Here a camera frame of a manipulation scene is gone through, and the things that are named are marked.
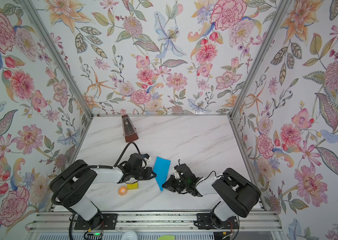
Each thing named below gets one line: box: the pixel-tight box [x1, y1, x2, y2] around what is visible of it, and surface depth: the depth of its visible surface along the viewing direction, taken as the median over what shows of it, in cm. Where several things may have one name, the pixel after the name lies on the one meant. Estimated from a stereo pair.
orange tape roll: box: [118, 185, 128, 197], surface depth 86 cm
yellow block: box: [126, 182, 139, 190], surface depth 85 cm
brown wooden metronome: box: [121, 114, 139, 143], surface depth 102 cm
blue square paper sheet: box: [153, 156, 171, 192], surface depth 92 cm
